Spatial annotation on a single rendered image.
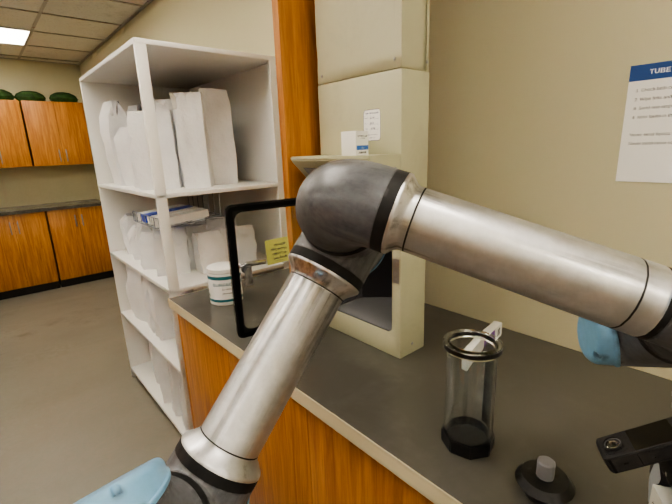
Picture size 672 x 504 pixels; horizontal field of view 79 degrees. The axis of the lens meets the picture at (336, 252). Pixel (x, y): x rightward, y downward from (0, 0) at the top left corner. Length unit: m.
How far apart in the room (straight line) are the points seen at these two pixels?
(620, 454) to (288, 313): 0.48
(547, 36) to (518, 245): 1.00
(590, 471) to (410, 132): 0.81
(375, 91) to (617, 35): 0.60
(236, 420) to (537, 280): 0.38
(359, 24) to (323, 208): 0.80
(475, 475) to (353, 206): 0.61
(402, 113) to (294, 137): 0.38
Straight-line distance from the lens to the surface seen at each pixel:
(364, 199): 0.43
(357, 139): 1.06
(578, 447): 1.01
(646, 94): 1.28
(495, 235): 0.43
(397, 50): 1.09
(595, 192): 1.30
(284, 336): 0.54
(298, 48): 1.34
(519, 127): 1.38
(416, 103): 1.11
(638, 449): 0.72
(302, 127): 1.31
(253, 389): 0.55
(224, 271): 1.63
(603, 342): 0.58
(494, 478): 0.89
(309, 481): 1.31
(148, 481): 0.48
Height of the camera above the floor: 1.53
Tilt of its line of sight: 14 degrees down
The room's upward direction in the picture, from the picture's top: 2 degrees counter-clockwise
